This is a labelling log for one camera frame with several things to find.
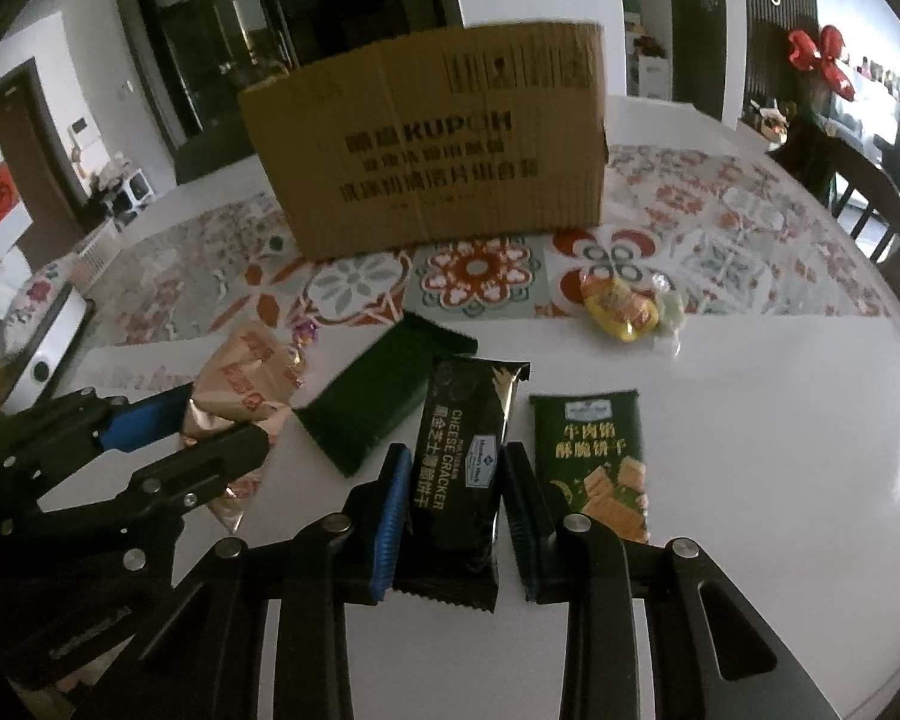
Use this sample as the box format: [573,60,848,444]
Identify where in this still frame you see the rose gold snack packet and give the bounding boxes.
[178,319,307,533]

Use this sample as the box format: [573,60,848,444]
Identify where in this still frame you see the green beef cracker packet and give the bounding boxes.
[530,390,649,543]

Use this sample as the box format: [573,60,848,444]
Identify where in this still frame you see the black cheese cracker packet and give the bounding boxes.
[393,356,530,613]

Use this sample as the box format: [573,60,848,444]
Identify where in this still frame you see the yellow snack packet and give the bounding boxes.
[580,275,660,343]

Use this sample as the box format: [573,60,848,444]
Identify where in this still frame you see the pale green candy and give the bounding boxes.
[652,273,686,359]

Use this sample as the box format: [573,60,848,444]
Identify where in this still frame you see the white appliance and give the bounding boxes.
[0,266,92,418]

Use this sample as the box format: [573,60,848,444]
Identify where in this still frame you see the dark green snack packet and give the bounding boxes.
[294,312,478,478]

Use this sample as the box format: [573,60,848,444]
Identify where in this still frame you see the small wrapped candy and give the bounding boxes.
[290,319,318,349]

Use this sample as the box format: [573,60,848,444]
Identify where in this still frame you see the brown entrance door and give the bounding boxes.
[0,59,103,268]

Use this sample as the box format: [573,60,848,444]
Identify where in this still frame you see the floral patterned table mat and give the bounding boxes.
[79,145,891,349]

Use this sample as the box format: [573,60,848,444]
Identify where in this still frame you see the dark glass cabinet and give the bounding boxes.
[116,0,461,184]

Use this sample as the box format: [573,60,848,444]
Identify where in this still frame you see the brown cardboard box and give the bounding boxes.
[238,21,608,260]

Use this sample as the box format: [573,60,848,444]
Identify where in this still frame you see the dark wooden chair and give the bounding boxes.
[769,119,900,296]

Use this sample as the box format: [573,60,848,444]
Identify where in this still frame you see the dark door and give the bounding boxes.
[671,0,727,119]

